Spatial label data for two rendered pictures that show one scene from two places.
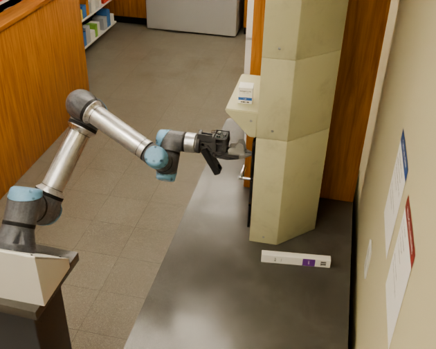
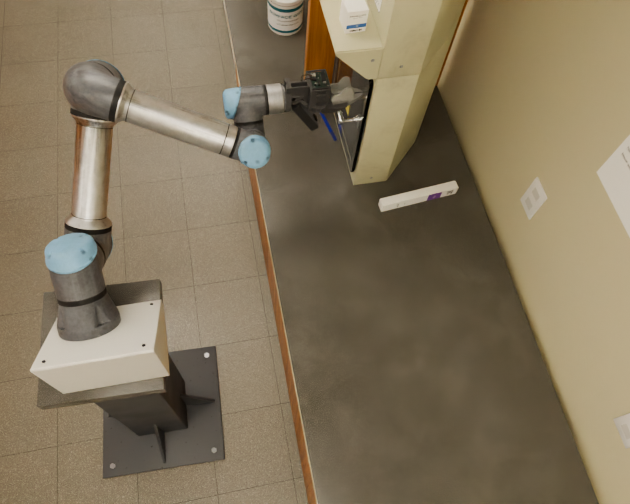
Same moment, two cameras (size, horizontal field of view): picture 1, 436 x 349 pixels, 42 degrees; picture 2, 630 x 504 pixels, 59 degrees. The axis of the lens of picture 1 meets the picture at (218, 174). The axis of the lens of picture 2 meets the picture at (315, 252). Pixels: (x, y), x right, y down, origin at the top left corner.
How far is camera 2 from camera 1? 101 cm
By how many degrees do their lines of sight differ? 35
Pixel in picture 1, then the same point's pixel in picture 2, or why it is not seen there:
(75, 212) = (26, 140)
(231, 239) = (332, 190)
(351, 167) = not seen: hidden behind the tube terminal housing
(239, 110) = (357, 50)
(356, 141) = not seen: hidden behind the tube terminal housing
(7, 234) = (81, 319)
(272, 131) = (401, 67)
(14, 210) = (74, 286)
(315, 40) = not seen: outside the picture
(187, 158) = (130, 13)
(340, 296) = (482, 228)
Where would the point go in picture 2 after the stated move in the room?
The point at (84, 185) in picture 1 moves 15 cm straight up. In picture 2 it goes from (14, 94) to (2, 74)
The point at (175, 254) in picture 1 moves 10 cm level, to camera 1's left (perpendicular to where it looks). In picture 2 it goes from (280, 237) to (249, 247)
